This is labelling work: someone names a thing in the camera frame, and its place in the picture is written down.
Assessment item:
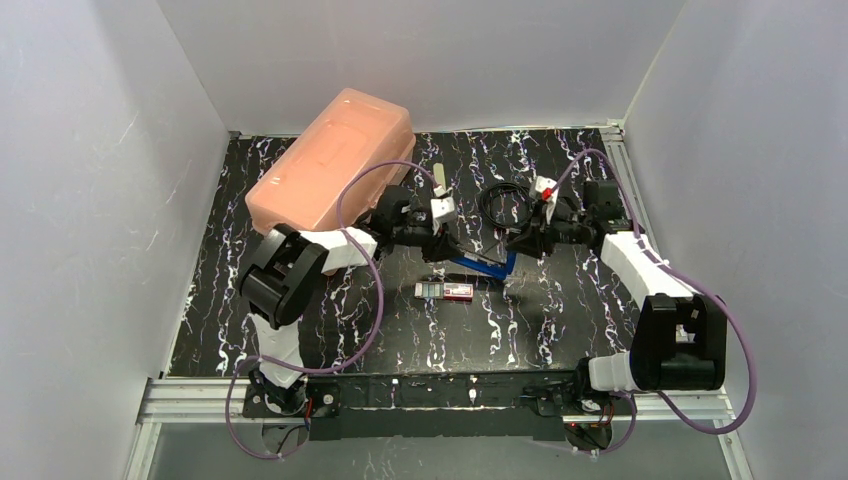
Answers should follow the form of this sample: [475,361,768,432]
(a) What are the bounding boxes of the red white staple box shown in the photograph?
[414,282,474,302]

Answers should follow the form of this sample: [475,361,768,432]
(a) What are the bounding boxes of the blue stapler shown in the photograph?
[450,251,517,281]

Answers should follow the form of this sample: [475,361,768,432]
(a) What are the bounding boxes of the beige small stapler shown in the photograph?
[433,163,447,197]

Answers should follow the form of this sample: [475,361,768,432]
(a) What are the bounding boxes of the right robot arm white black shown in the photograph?
[507,177,727,397]

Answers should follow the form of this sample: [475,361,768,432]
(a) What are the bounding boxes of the pink plastic storage box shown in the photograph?
[245,88,416,235]

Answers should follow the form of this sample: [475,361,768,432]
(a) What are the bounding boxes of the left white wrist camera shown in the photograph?
[430,196,458,233]

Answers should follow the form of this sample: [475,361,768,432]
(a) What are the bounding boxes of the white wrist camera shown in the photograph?
[430,196,458,233]
[529,175,559,220]

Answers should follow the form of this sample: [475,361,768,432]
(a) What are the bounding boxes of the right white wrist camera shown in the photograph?
[529,175,559,220]

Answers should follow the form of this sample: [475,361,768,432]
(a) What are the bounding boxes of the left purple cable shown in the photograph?
[225,160,439,462]

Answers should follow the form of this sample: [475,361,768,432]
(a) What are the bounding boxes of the purple cable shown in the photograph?
[225,160,439,462]
[553,148,758,458]

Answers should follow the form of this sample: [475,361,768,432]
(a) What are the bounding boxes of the coiled black cable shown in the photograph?
[478,182,538,233]

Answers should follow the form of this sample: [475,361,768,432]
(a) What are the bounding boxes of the aluminium frame rail right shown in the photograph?
[602,119,704,372]

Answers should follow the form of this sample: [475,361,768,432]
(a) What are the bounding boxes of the aluminium frame rail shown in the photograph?
[135,376,737,425]
[602,119,704,372]

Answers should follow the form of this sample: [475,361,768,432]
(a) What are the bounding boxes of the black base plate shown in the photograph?
[241,370,633,447]

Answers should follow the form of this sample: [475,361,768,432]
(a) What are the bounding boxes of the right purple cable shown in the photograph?
[553,148,758,458]

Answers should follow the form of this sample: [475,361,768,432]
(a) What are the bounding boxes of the aluminium frame rail front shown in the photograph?
[135,376,737,425]

